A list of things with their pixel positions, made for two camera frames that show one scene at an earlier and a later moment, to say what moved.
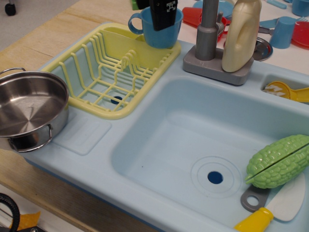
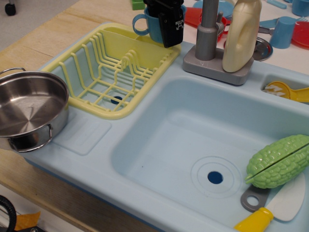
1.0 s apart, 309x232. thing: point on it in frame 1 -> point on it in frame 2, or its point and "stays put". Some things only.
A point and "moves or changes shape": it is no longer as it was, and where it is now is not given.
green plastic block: x=134 y=5 stays put
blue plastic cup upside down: x=281 y=36 stays put
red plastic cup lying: x=192 y=16 stays put
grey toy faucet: x=204 y=59 stays put
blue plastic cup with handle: x=165 y=38 moves or changes shape
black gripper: x=164 y=13 -> x=172 y=19
